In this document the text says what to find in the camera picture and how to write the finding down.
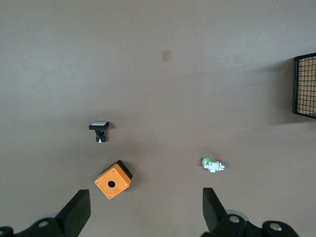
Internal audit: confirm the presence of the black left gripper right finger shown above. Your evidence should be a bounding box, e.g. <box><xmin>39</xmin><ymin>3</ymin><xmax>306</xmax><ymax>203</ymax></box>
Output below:
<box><xmin>201</xmin><ymin>187</ymin><xmax>301</xmax><ymax>237</ymax></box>

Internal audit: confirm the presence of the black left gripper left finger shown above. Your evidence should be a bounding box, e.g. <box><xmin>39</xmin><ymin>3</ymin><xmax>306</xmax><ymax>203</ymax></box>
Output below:
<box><xmin>0</xmin><ymin>189</ymin><xmax>91</xmax><ymax>237</ymax></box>

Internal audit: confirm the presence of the black square white-capped push button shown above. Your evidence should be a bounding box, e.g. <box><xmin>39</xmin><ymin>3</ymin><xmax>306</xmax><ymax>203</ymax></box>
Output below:
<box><xmin>88</xmin><ymin>120</ymin><xmax>111</xmax><ymax>143</ymax></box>

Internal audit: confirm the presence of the green push button switch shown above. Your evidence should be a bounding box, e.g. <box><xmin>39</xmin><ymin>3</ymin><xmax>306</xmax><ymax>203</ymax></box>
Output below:
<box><xmin>201</xmin><ymin>157</ymin><xmax>227</xmax><ymax>173</ymax></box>

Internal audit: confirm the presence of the orange push button enclosure box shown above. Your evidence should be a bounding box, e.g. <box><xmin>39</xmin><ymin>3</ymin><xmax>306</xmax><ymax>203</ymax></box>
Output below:
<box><xmin>94</xmin><ymin>159</ymin><xmax>134</xmax><ymax>201</ymax></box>

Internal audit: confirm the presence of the black wire basket wooden base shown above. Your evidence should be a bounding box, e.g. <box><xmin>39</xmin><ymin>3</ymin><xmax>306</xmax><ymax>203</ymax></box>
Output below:
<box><xmin>292</xmin><ymin>52</ymin><xmax>316</xmax><ymax>120</ymax></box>

